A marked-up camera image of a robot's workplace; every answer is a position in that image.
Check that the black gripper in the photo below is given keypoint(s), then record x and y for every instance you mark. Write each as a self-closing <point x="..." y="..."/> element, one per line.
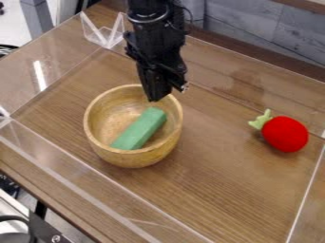
<point x="153" y="45"/>

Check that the brown wooden bowl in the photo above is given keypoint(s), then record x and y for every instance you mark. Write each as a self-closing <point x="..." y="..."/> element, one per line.
<point x="108" y="115"/>

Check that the green rectangular stick block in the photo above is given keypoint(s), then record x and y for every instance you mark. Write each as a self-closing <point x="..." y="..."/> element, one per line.
<point x="140" y="130"/>

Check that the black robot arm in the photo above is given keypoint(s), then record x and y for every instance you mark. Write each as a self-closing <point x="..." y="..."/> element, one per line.
<point x="155" y="10"/>

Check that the red plush strawberry toy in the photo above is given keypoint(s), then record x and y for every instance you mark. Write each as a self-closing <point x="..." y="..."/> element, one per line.
<point x="283" y="133"/>

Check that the black table leg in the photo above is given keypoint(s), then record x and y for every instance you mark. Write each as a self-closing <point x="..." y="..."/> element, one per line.
<point x="40" y="210"/>

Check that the grey post in background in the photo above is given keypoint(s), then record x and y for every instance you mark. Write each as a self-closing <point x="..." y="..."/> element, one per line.
<point x="37" y="16"/>

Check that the black metal bracket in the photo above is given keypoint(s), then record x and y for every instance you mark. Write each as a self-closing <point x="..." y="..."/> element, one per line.
<point x="45" y="233"/>

